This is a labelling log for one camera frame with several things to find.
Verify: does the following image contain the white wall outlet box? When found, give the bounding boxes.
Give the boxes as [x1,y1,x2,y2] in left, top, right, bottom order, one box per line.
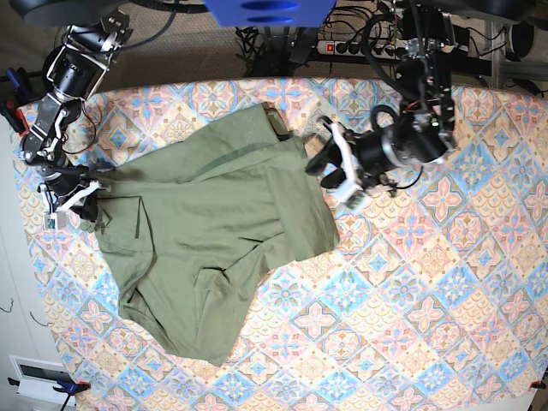
[8,355,72,405]

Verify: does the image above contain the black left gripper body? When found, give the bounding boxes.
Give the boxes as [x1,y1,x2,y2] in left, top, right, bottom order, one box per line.
[337,130,394,193]

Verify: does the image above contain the colourful patterned tablecloth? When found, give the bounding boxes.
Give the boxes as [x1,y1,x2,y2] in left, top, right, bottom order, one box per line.
[14,87,547,410]

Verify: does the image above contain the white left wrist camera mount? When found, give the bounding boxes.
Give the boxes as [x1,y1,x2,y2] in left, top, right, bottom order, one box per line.
[319,116,397,211]

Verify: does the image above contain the blue orange clamp lower left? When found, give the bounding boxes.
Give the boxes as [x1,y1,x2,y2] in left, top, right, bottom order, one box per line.
[8,378,91,410]

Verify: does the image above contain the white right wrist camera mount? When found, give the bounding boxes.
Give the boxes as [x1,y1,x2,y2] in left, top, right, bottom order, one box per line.
[39,182,111,230]

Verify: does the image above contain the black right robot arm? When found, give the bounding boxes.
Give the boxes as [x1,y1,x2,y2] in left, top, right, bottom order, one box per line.
[19,9,132,229]

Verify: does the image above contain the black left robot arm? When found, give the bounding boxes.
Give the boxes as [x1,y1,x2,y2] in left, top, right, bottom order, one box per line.
[305,1,456,196]

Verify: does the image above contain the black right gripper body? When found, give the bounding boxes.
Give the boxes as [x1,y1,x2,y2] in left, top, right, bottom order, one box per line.
[69,180,101,223]

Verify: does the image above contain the olive green t-shirt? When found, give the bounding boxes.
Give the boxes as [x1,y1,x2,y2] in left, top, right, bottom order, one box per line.
[80,104,339,366]

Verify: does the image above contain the orange clamp lower right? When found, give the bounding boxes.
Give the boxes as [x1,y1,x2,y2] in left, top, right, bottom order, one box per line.
[530,381,547,390]

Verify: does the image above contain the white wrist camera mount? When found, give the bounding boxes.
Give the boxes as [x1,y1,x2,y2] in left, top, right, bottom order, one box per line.
[39,182,111,230]
[319,116,397,211]

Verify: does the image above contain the black cylinder right background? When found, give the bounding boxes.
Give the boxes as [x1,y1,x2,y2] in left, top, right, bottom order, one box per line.
[509,21,535,58]

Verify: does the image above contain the white power strip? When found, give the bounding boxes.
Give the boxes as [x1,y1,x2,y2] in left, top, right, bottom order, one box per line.
[316,40,396,59]

